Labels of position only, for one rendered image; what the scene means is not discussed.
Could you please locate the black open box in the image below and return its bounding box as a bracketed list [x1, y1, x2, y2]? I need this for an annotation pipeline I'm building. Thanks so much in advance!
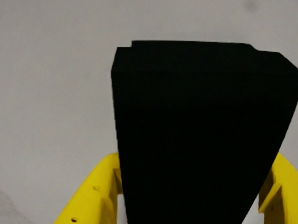
[131, 40, 256, 50]

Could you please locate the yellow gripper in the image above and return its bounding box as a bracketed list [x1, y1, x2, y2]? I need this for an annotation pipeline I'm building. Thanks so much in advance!
[53, 152, 298, 224]

